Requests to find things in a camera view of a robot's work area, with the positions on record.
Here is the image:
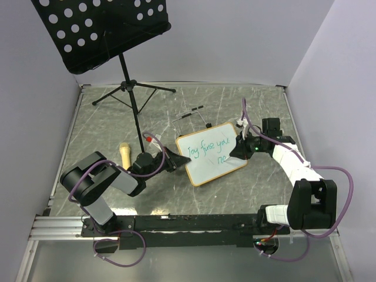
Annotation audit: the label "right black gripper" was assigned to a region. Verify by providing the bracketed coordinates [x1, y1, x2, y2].
[229, 130, 266, 160]

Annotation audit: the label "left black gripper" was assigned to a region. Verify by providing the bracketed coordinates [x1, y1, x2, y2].
[143, 146, 191, 181]

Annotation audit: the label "yellow framed whiteboard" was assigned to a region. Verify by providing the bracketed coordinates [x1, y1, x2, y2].
[176, 122, 248, 187]

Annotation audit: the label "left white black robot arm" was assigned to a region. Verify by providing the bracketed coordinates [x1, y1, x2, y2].
[59, 147, 191, 236]

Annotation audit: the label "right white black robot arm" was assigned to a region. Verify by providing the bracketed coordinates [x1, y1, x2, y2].
[230, 117, 337, 234]

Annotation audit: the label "wooden toy microphone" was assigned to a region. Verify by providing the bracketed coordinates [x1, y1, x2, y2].
[119, 142, 131, 170]

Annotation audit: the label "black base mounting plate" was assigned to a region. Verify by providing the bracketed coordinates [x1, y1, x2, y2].
[81, 214, 290, 250]

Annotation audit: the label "black perforated music stand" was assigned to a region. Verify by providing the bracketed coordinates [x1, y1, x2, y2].
[30, 0, 177, 156]

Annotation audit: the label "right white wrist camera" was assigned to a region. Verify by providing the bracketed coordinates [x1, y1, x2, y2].
[236, 117, 250, 140]

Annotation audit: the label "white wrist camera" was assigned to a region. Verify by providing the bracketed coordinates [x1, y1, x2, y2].
[236, 117, 250, 140]
[145, 134, 162, 152]

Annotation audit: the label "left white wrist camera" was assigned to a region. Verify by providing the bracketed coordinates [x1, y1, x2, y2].
[145, 134, 162, 152]

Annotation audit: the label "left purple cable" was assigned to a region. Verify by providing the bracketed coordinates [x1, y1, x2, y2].
[68, 131, 166, 267]

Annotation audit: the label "aluminium extrusion rail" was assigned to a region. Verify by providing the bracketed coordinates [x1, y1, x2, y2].
[29, 216, 89, 241]

